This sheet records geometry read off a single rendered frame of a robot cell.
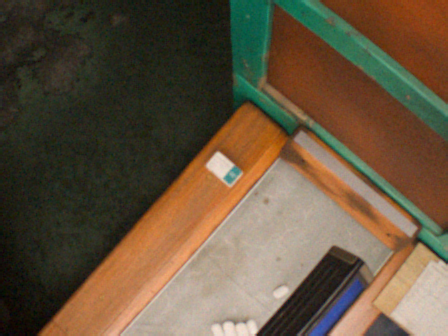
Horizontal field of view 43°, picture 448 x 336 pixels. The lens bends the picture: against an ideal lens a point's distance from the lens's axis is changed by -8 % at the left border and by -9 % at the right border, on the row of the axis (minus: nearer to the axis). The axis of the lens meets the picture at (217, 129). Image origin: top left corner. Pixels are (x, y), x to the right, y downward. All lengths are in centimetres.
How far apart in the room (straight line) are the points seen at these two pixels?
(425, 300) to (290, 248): 29
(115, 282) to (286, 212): 35
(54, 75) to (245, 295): 122
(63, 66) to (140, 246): 110
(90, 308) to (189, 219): 26
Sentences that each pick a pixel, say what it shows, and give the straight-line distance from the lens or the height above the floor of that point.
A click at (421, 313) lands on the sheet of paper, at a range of 117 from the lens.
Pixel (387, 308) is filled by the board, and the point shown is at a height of 78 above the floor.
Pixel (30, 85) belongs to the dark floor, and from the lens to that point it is 214.
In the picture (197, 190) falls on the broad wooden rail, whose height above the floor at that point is 76.
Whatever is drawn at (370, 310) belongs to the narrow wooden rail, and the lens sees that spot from 116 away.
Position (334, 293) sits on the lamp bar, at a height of 111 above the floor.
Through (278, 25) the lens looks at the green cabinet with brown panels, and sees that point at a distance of 85.
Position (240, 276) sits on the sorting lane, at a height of 74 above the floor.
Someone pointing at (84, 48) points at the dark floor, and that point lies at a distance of 213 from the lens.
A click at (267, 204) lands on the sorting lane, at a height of 74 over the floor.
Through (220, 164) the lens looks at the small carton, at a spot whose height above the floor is 79.
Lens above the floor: 189
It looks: 75 degrees down
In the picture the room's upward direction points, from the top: 8 degrees counter-clockwise
